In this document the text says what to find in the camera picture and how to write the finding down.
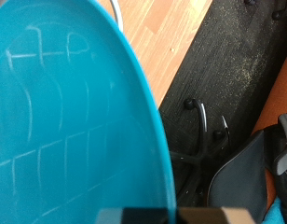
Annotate white cable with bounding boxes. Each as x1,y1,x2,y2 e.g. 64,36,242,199
110,0,124,32

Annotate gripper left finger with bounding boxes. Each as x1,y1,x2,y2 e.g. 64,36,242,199
96,207,171,224

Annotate black office chair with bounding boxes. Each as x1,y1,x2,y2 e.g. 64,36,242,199
166,97,287,224

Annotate black floor mat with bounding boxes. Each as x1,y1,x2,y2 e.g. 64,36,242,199
158,0,287,206

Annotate blue plate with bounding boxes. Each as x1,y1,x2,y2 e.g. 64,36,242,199
0,0,177,224

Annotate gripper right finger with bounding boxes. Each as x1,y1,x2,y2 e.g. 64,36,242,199
177,206,254,224

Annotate teal fabric piece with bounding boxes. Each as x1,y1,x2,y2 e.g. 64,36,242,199
266,199,286,224

